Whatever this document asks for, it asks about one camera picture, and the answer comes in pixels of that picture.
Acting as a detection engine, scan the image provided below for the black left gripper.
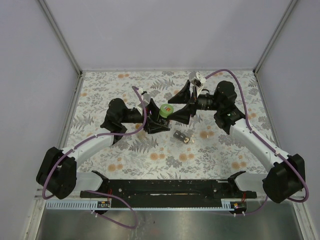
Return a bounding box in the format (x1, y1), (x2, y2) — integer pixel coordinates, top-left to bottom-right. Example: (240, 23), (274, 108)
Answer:
(120, 99), (171, 134)

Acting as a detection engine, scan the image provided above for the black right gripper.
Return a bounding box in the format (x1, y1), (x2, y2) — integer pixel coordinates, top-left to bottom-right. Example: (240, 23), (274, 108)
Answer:
(167, 80), (222, 125)

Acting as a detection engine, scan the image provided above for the green bottle cap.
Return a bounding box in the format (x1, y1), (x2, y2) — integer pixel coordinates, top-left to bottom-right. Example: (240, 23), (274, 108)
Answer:
(159, 103), (174, 119)

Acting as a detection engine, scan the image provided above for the grey weekly pill organizer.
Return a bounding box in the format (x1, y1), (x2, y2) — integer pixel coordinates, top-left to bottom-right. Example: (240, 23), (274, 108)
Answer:
(173, 130), (194, 144)

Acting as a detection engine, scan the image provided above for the green pill bottle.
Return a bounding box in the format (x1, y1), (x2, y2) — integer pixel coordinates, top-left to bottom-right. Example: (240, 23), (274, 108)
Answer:
(158, 115), (170, 127)

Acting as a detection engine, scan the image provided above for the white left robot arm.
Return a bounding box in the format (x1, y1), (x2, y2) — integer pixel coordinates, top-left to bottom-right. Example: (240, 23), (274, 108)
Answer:
(35, 95), (174, 200)

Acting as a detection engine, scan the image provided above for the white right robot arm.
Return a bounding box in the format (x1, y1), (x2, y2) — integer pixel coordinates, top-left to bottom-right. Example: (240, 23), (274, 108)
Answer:
(168, 81), (310, 203)

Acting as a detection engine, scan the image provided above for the floral table mat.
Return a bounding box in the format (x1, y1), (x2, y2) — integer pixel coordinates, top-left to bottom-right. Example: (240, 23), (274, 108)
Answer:
(66, 71), (265, 179)

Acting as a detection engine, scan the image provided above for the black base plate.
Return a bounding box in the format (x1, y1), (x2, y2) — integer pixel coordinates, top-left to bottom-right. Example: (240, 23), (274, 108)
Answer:
(96, 179), (257, 203)

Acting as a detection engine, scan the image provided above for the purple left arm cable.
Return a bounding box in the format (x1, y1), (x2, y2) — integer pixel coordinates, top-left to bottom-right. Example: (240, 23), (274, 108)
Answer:
(41, 85), (149, 230)

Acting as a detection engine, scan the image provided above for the white cable duct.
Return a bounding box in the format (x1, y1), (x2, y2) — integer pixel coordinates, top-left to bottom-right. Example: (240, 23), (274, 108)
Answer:
(45, 196), (235, 211)

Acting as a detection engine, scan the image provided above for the aluminium frame rail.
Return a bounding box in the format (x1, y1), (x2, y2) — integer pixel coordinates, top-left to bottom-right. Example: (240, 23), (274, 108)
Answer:
(34, 179), (306, 201)

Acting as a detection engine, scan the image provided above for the right aluminium corner post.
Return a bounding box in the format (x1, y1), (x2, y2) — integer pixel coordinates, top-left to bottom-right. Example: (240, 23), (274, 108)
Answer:
(253, 0), (300, 76)

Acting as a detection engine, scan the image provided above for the aluminium corner post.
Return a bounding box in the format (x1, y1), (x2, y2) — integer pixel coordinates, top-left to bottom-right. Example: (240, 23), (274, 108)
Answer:
(36, 0), (83, 76)
(253, 0), (300, 76)

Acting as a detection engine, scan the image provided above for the left aluminium corner post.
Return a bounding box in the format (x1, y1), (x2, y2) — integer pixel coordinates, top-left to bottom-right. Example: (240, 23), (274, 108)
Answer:
(36, 0), (83, 76)

